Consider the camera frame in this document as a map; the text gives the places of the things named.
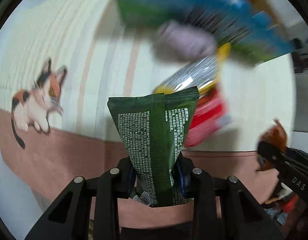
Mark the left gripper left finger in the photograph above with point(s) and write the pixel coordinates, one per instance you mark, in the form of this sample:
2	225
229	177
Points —
68	215

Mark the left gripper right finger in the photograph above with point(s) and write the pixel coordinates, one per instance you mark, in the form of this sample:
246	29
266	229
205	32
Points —
222	208

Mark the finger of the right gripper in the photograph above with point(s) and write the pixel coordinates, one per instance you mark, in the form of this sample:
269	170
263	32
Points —
270	155

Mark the red snack packet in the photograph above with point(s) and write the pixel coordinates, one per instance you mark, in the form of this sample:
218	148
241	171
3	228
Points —
211	114

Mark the dark green snack bag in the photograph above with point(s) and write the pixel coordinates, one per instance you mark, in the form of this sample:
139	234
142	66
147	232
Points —
153	129

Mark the silver yellow scrubber pack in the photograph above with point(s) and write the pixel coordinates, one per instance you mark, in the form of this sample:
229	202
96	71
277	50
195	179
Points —
203	74

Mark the purple cloth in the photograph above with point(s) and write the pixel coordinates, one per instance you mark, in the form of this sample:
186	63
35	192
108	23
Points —
186	41

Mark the right hand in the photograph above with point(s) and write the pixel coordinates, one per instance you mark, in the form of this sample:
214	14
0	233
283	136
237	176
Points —
285	209

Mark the cardboard box with blue print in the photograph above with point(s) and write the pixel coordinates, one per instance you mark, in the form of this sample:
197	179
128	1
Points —
235	21

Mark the cat striped floor mat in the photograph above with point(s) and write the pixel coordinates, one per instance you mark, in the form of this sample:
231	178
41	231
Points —
107	57

